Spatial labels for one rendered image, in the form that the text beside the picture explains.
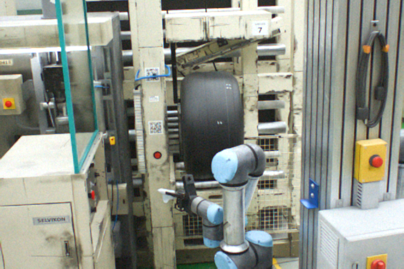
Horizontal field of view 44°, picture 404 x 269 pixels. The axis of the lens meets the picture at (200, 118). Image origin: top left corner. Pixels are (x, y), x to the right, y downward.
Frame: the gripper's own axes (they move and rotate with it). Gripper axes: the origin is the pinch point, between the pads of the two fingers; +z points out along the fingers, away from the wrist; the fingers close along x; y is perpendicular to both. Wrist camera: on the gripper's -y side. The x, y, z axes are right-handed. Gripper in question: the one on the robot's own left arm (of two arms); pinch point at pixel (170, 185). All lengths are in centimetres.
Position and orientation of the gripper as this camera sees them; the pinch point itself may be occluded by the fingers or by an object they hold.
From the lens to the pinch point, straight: 234.3
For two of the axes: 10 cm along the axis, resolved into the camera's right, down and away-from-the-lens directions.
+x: 7.8, -0.7, 6.2
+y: -0.7, 9.8, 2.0
